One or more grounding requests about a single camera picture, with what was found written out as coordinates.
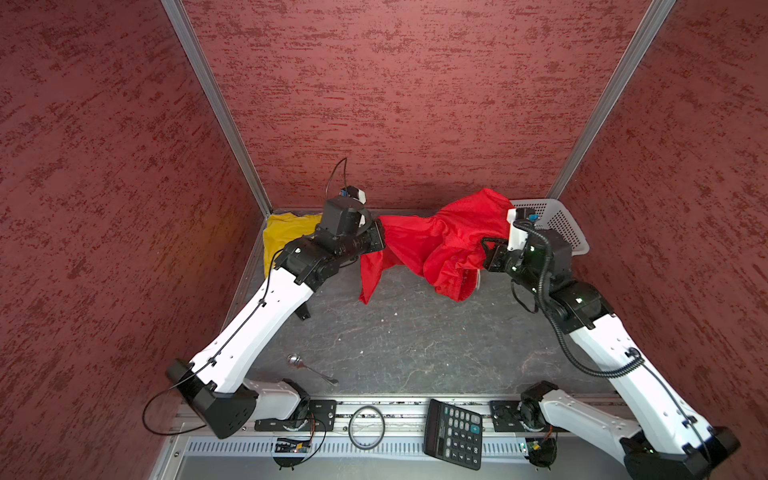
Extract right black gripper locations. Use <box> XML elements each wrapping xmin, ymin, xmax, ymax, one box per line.
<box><xmin>479</xmin><ymin>236</ymin><xmax>547</xmax><ymax>297</ymax></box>

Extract red shorts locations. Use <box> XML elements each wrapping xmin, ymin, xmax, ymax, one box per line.
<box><xmin>359</xmin><ymin>189</ymin><xmax>512</xmax><ymax>304</ymax></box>

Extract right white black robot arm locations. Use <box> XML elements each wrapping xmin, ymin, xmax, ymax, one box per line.
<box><xmin>481</xmin><ymin>219</ymin><xmax>740</xmax><ymax>479</ymax></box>

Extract left circuit board with wires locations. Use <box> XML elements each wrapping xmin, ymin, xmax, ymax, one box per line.
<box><xmin>272</xmin><ymin>415</ymin><xmax>328</xmax><ymax>471</ymax></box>

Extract right circuit board with wires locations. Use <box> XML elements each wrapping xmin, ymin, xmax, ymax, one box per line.
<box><xmin>526</xmin><ymin>426</ymin><xmax>558</xmax><ymax>470</ymax></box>

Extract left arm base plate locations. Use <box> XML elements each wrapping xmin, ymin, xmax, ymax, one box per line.
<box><xmin>254</xmin><ymin>399</ymin><xmax>337</xmax><ymax>432</ymax></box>

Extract left aluminium corner post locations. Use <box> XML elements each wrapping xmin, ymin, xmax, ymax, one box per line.
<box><xmin>161</xmin><ymin>0</ymin><xmax>273</xmax><ymax>218</ymax></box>

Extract circuit board with wires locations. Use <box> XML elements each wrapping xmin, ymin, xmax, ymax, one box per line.
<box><xmin>526</xmin><ymin>426</ymin><xmax>558</xmax><ymax>470</ymax></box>
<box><xmin>272</xmin><ymin>415</ymin><xmax>328</xmax><ymax>471</ymax></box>

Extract aluminium corner post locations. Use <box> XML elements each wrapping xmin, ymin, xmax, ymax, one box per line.
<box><xmin>161</xmin><ymin>0</ymin><xmax>273</xmax><ymax>218</ymax></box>
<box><xmin>547</xmin><ymin>0</ymin><xmax>676</xmax><ymax>199</ymax></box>

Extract aluminium front frame rail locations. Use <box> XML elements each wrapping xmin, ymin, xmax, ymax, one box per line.
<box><xmin>149</xmin><ymin>396</ymin><xmax>629</xmax><ymax>479</ymax></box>

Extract right aluminium corner post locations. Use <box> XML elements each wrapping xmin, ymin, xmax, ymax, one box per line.
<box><xmin>547</xmin><ymin>0</ymin><xmax>676</xmax><ymax>199</ymax></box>

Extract metal spoon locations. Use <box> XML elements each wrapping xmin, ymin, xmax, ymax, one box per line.
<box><xmin>286</xmin><ymin>354</ymin><xmax>339</xmax><ymax>386</ymax></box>

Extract white plastic basket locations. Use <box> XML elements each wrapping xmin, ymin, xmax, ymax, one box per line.
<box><xmin>507</xmin><ymin>199</ymin><xmax>590</xmax><ymax>256</ymax></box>

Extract yellow shorts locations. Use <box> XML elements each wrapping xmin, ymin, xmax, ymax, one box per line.
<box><xmin>262</xmin><ymin>213</ymin><xmax>322</xmax><ymax>277</ymax></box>

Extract grey ring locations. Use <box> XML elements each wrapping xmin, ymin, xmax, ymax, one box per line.
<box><xmin>348</xmin><ymin>405</ymin><xmax>386</xmax><ymax>451</ymax></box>

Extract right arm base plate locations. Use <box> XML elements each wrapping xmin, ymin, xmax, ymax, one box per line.
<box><xmin>489</xmin><ymin>399</ymin><xmax>565</xmax><ymax>434</ymax></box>

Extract black calculator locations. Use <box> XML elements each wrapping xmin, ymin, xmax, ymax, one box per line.
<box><xmin>423</xmin><ymin>399</ymin><xmax>483</xmax><ymax>471</ymax></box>

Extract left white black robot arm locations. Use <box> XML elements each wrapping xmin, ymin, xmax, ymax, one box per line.
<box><xmin>166</xmin><ymin>195</ymin><xmax>385</xmax><ymax>439</ymax></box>

